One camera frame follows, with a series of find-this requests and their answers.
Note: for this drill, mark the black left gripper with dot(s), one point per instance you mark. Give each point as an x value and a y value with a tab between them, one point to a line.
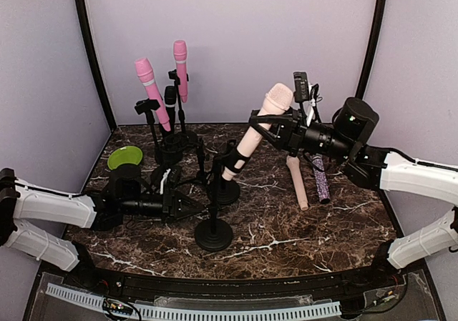
171	206

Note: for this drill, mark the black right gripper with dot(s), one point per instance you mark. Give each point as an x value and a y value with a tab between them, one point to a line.
290	133

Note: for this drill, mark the beige microphone round head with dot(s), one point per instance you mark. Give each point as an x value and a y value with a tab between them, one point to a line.
293	164

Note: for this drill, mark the round-base stand of tall beige mic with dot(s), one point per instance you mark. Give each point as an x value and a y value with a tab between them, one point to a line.
214	234

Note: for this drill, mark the black tripod mic stand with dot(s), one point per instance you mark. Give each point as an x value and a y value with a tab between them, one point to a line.
173	148

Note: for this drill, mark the purple rhinestone microphone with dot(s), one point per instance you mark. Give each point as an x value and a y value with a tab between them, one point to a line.
320	178

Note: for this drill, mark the black clip mic stand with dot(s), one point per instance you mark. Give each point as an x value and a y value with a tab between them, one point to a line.
147	107

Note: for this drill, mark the pink microphone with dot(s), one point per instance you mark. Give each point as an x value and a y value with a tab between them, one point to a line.
146	75
180	55

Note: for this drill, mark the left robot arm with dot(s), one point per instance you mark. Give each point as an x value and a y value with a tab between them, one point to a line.
126	193

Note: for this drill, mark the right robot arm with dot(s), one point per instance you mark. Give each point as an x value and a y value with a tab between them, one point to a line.
345	140

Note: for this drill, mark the green round plate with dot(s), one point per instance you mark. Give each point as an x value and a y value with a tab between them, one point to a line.
125	155

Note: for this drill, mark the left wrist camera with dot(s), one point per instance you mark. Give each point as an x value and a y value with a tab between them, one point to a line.
165	180

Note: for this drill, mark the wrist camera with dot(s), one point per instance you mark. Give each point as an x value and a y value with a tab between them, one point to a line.
307	96
165	180

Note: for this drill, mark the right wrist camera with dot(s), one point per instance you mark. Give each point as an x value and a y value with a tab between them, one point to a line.
307	96

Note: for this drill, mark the black front rail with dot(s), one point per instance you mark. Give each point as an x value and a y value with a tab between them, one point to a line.
346	285

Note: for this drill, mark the white slotted cable duct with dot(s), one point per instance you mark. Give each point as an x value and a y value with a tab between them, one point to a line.
168	308

